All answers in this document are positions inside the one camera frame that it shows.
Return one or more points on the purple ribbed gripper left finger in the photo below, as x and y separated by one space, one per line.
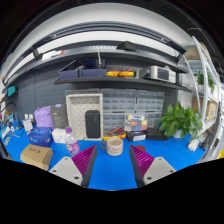
77 169

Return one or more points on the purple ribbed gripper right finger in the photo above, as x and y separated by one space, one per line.
148 169

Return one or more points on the clear water bottle pink label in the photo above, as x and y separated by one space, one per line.
71 142

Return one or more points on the red round coaster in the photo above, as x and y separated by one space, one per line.
141 147

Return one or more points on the black flat case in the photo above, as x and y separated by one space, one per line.
155 134

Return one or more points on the black box white label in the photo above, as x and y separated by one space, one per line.
136 136

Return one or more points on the small white box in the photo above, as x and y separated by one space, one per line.
59 135

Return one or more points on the beige ceramic mug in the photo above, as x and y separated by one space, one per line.
113 146

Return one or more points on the brown cardboard box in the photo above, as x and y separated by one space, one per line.
37 156

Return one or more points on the yellow multimeter with leads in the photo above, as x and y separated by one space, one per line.
118 132

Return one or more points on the clear box of coloured parts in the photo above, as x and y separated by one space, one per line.
135 122

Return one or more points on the white power adapter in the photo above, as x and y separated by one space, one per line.
192 146

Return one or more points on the black rectangular speaker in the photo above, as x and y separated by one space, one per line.
92 120

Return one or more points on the dark grey product box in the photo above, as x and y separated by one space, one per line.
59 116

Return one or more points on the green potted plant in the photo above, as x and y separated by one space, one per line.
177 118

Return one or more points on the purple plastic bag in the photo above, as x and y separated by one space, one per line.
43 117

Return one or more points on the white pegboard tray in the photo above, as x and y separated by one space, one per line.
77 106

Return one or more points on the grey drawer organiser cabinets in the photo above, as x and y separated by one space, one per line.
117 103

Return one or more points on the white oscilloscope on shelf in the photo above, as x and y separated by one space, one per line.
163 73

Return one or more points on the dark blue storage bin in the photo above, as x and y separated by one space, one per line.
93 68

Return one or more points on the yellow tool on shelf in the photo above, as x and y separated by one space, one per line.
120 73

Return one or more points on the white metal shelving rack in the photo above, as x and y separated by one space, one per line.
207 88

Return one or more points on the black wall shelf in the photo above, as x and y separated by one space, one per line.
116 82

